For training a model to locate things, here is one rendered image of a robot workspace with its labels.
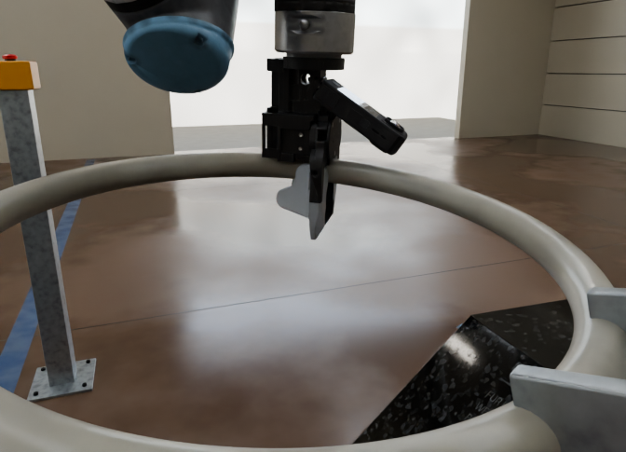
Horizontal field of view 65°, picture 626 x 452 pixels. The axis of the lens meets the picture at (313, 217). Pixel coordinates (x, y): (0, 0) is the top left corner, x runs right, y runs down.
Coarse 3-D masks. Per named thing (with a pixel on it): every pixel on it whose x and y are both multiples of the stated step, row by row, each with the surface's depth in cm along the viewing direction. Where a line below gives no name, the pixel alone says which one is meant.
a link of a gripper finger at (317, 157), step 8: (320, 136) 57; (320, 144) 55; (312, 152) 56; (320, 152) 55; (312, 160) 55; (320, 160) 55; (312, 168) 55; (320, 168) 55; (312, 176) 56; (320, 176) 55; (312, 184) 57; (320, 184) 56; (312, 192) 57; (320, 192) 56; (312, 200) 57; (320, 200) 57
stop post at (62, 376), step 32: (0, 64) 139; (32, 64) 144; (0, 96) 143; (32, 96) 149; (32, 128) 147; (32, 160) 150; (32, 224) 154; (32, 256) 157; (32, 288) 160; (64, 320) 166; (64, 352) 169; (32, 384) 171; (64, 384) 171
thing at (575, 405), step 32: (608, 288) 28; (608, 320) 28; (512, 384) 21; (544, 384) 20; (576, 384) 19; (608, 384) 19; (544, 416) 20; (576, 416) 19; (608, 416) 18; (576, 448) 20; (608, 448) 19
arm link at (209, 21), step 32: (128, 0) 38; (160, 0) 39; (192, 0) 40; (224, 0) 44; (128, 32) 40; (160, 32) 39; (192, 32) 40; (224, 32) 42; (160, 64) 43; (192, 64) 43; (224, 64) 43
